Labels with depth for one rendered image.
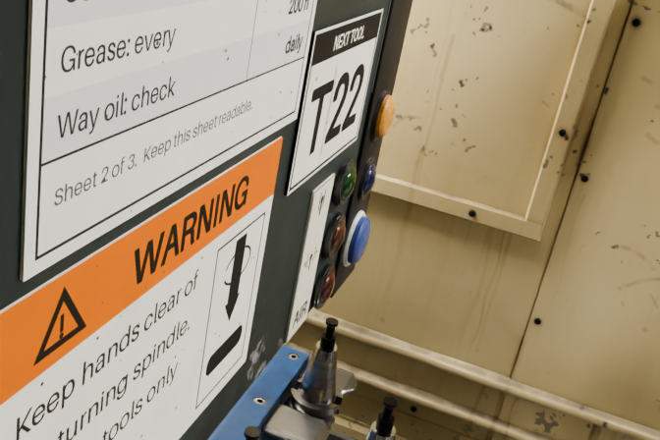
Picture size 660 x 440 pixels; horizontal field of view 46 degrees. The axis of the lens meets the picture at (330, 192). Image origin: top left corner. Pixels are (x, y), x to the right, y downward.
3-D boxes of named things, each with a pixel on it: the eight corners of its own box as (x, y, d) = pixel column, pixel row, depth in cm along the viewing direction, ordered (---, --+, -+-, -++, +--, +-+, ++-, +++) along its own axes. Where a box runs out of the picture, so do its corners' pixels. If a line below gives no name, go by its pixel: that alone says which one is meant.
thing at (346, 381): (360, 379, 101) (362, 373, 100) (349, 401, 96) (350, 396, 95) (311, 360, 102) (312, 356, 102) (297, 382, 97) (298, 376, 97)
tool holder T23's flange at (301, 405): (300, 387, 98) (302, 370, 97) (345, 404, 96) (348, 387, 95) (280, 414, 92) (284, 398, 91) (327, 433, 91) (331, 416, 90)
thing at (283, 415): (333, 427, 91) (335, 422, 90) (317, 455, 86) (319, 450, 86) (279, 407, 92) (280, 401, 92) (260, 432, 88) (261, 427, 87)
